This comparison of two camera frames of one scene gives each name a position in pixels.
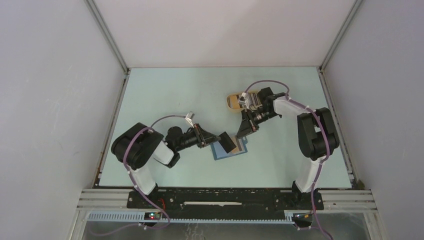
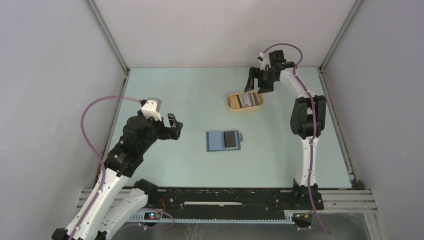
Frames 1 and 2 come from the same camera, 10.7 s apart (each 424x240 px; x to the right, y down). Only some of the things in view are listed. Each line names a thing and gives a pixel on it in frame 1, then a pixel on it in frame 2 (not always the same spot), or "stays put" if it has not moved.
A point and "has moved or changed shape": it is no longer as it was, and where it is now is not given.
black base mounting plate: (228, 204) stays put
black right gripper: (248, 126) -> (256, 72)
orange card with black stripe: (235, 102) stays put
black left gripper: (203, 137) -> (175, 126)
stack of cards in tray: (254, 99) stays put
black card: (226, 142) has moved or changed shape
